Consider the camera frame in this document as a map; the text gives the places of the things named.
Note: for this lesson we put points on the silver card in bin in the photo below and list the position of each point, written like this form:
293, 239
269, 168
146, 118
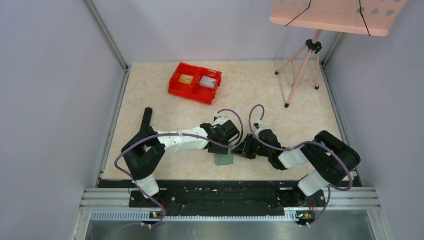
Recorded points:
207, 82

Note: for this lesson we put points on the pink tripod stand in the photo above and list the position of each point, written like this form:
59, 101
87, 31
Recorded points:
313, 46

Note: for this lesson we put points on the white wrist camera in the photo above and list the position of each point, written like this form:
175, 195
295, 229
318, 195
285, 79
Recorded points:
257, 128
220, 119

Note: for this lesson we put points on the green card holder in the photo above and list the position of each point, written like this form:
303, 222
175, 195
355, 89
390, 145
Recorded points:
223, 159

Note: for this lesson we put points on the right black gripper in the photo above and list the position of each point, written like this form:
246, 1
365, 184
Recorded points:
250, 145

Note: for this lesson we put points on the pink perforated tray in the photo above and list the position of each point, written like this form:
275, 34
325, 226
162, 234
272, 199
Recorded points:
361, 17

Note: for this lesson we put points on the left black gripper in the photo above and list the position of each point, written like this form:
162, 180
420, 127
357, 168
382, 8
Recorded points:
224, 143

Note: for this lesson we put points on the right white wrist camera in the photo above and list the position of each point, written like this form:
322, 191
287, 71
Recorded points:
257, 128

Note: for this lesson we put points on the red two-compartment bin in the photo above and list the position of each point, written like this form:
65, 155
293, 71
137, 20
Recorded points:
194, 91

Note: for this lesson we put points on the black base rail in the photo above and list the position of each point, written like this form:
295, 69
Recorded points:
220, 198

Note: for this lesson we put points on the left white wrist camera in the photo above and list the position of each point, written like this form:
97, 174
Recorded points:
220, 119

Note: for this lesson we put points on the gold card in bin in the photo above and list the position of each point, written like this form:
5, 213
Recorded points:
186, 79

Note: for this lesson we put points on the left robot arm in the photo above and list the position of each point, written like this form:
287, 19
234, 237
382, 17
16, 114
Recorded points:
143, 153

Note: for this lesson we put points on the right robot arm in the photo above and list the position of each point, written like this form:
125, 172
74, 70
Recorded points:
332, 159

